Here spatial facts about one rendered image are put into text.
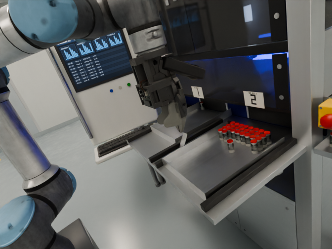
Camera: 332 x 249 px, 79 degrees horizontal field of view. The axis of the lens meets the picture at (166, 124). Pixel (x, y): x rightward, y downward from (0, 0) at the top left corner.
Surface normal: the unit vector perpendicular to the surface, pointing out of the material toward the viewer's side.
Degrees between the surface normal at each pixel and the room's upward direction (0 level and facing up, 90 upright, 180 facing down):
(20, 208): 7
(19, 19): 90
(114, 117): 90
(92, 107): 90
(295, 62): 90
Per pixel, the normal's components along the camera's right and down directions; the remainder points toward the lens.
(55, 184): 0.86, -0.10
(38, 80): 0.48, 0.22
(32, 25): -0.13, 0.43
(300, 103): -0.83, 0.42
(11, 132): 0.65, 0.09
